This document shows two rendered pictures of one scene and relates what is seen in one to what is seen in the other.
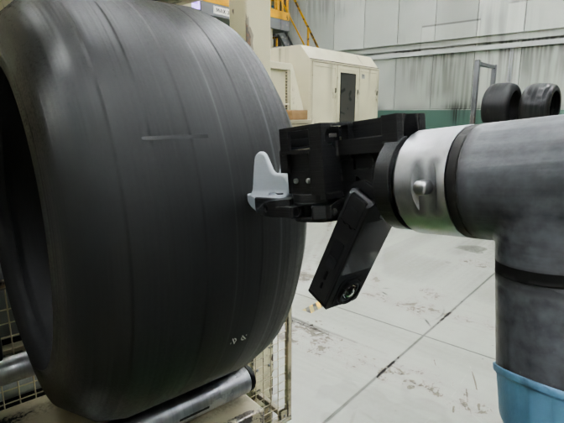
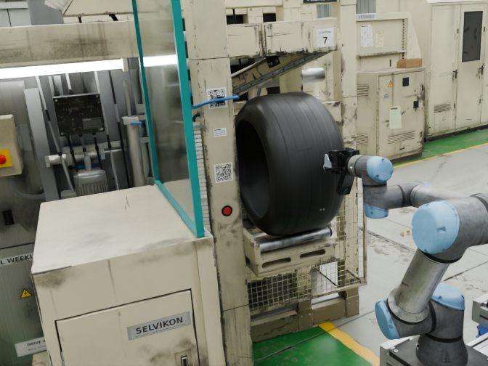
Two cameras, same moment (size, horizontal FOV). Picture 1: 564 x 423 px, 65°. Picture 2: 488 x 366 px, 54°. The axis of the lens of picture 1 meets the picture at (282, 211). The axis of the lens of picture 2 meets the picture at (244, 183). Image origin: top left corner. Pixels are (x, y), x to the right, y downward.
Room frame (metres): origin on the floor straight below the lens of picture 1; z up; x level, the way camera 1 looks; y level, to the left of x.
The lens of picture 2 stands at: (-1.24, -0.29, 1.69)
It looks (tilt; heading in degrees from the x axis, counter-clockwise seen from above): 16 degrees down; 21
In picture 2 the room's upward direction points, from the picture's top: 4 degrees counter-clockwise
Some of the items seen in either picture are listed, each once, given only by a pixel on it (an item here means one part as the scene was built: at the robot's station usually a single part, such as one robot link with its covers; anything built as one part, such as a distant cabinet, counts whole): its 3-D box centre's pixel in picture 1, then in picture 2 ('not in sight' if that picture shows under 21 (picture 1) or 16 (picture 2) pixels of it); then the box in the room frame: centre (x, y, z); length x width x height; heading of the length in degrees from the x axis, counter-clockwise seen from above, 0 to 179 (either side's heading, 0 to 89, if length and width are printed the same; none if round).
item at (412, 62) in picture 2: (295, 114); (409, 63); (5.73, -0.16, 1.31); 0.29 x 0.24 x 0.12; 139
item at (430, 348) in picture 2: not in sight; (441, 341); (0.16, -0.37, 0.77); 0.15 x 0.15 x 0.10
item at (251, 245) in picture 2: not in sight; (240, 237); (0.55, 0.42, 0.90); 0.40 x 0.03 x 0.10; 40
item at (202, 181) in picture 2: not in sight; (200, 181); (0.41, 0.51, 1.19); 0.05 x 0.04 x 0.48; 40
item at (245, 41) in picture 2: not in sight; (267, 40); (0.97, 0.38, 1.71); 0.61 x 0.25 x 0.15; 130
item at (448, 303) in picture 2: not in sight; (441, 308); (0.15, -0.37, 0.88); 0.13 x 0.12 x 0.14; 121
